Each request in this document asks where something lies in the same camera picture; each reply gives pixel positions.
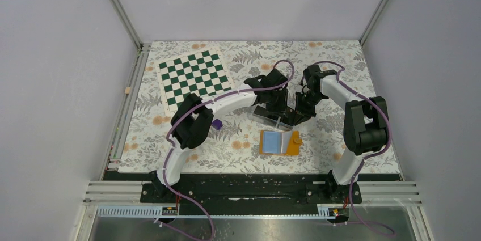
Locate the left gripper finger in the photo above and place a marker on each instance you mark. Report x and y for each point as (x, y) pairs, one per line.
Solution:
(274, 115)
(287, 111)

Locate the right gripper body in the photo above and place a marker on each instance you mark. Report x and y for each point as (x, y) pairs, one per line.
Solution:
(311, 98)

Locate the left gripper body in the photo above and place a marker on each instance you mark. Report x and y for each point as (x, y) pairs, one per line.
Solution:
(276, 103)

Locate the clear plastic card box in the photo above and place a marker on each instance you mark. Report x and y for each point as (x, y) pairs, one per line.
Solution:
(250, 111)

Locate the orange leather card holder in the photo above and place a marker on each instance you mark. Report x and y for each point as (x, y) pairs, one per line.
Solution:
(280, 143)

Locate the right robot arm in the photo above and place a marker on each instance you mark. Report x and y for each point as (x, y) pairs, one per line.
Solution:
(366, 130)

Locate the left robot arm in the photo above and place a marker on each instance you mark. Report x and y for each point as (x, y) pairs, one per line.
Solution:
(191, 124)

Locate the green white purple toy blocks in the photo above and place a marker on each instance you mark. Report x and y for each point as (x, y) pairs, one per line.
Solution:
(217, 124)

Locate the green white chessboard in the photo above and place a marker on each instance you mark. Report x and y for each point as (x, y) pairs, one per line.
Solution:
(203, 73)

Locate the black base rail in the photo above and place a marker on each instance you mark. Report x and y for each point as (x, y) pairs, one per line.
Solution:
(265, 194)

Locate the left aluminium frame post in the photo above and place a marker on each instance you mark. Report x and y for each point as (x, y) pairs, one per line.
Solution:
(127, 24)

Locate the aluminium frame post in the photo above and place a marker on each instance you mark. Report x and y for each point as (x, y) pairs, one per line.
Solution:
(373, 21)
(127, 24)

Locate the right aluminium frame post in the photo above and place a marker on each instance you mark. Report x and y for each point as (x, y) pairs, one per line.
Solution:
(373, 21)

